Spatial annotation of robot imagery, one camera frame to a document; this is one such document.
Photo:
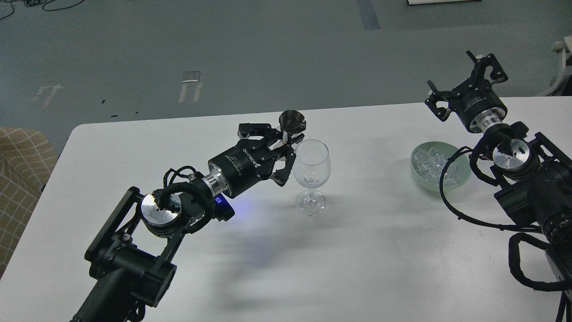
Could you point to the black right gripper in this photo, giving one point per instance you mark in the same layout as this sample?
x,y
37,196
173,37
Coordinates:
x,y
478,96

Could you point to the clear wine glass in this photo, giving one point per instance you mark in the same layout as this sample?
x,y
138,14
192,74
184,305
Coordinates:
x,y
312,169

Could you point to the green bowl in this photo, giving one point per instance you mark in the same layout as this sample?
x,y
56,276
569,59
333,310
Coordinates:
x,y
448,149

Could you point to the tan checkered cloth seat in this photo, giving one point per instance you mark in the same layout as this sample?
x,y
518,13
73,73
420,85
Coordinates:
x,y
27,161

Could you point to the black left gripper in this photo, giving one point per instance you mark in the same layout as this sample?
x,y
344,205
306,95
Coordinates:
x,y
252,161

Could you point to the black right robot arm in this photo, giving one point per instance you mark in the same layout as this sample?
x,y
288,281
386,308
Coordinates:
x,y
534,176

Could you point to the clear ice cubes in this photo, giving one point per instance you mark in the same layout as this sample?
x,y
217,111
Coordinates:
x,y
428,164

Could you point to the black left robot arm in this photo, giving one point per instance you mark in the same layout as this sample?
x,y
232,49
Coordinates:
x,y
131,256

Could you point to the steel double jigger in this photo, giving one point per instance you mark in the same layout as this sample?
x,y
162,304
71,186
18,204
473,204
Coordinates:
x,y
292,125

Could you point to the white board on floor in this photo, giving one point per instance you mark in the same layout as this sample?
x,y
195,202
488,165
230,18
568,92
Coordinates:
x,y
428,2

